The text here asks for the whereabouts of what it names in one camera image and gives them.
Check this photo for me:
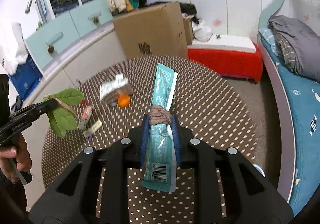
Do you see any blue candy print bed sheet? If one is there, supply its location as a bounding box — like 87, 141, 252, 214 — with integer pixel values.
260, 39, 320, 215

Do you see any narrow teal drawer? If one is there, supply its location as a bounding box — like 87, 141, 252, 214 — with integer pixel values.
69, 0, 113, 31

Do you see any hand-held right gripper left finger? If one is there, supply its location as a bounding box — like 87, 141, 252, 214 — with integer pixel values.
29, 114, 151, 224

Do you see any blue striped pillow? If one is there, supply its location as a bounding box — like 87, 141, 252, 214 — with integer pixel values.
258, 28, 278, 53

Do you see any teal foil wrapper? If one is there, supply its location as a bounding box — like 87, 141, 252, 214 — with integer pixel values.
140, 63, 179, 193

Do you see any person's left forearm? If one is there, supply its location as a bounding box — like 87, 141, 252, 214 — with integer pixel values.
0, 170, 28, 217

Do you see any large cardboard box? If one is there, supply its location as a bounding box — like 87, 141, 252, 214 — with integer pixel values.
113, 1, 189, 61

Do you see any wide teal drawer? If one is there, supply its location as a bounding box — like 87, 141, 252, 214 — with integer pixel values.
25, 18, 81, 70

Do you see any orange tangerine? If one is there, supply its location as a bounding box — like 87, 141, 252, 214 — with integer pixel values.
117, 94, 131, 108

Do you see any grey quilt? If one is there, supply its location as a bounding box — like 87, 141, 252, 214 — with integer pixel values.
268, 15, 320, 80

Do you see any green leafy twig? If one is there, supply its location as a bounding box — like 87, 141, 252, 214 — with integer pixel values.
43, 88, 84, 138

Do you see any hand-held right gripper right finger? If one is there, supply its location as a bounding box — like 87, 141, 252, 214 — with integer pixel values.
171, 115, 294, 224

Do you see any brown knit cloth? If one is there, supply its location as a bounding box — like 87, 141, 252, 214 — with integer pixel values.
149, 104, 173, 126

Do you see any small beige sachet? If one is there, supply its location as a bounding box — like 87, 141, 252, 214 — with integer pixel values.
86, 119, 102, 131

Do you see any clear bag white label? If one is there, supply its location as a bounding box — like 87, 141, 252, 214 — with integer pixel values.
99, 73, 134, 108

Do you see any black clothing heap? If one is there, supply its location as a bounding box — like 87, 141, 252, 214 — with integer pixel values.
178, 3, 198, 19

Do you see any white board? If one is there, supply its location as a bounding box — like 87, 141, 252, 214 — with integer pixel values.
191, 34, 256, 51

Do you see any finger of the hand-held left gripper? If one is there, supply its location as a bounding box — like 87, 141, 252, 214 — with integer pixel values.
34, 99, 60, 116

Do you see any dark folded clothes stack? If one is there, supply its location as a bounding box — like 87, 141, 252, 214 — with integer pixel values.
47, 0, 78, 14

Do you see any red white candy wrapper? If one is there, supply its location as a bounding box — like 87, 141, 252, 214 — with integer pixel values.
79, 100, 94, 125

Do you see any blue shopping bag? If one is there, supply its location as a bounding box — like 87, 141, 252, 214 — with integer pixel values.
8, 54, 43, 101

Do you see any white plastic bag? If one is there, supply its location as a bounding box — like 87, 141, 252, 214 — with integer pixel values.
192, 19, 213, 41

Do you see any red bench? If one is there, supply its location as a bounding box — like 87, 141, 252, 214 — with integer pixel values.
187, 44, 264, 83

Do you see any round table brown dotted cloth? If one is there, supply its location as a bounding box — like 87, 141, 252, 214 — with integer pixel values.
41, 55, 258, 224

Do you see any person's left hand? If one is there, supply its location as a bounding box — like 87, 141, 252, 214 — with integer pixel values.
0, 134, 33, 184

